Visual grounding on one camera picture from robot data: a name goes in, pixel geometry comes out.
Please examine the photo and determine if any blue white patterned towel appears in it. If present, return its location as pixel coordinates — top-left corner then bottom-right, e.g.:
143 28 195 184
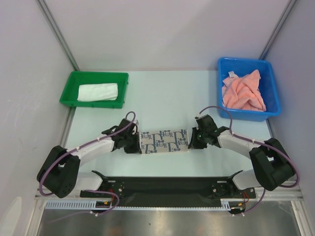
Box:
140 129 189 154

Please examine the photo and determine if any white terry towel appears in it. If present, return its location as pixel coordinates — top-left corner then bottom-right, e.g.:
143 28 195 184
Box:
77 83 118 102

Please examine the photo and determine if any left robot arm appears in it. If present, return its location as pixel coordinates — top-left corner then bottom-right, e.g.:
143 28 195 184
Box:
36 118 142 198

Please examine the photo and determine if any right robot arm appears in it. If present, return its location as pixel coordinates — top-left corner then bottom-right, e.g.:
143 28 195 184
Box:
188 115 296 198

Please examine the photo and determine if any pink towel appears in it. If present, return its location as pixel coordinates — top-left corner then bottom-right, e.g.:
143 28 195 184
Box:
222 69 266 112

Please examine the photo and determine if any green plastic tray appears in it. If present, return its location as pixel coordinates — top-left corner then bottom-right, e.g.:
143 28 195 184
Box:
60 71 129 109

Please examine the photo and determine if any blue plastic bin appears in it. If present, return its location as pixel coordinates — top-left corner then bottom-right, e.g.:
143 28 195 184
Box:
217 58 281 121

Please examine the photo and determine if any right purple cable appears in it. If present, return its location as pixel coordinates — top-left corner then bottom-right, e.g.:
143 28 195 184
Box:
198 106 300 217

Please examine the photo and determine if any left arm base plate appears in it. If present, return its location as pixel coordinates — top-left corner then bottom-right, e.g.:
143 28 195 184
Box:
80 178 125 198

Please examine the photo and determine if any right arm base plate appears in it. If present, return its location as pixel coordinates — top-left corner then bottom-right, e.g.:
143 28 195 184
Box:
210 181 256 199

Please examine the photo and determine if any grey cable duct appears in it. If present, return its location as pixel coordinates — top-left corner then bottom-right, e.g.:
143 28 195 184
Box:
45 199 245 212

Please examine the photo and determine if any aluminium front rail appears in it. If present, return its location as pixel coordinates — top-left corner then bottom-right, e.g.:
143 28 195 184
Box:
34 179 305 201

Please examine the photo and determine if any right aluminium corner post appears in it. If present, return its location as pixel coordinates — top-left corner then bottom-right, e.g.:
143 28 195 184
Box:
259 0 299 60

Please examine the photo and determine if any aluminium corner post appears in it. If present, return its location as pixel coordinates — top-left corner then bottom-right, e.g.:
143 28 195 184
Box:
35 0 80 71
259 0 299 60

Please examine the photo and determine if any left aluminium corner post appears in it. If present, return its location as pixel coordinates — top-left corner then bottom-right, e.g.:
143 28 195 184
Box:
35 0 80 71

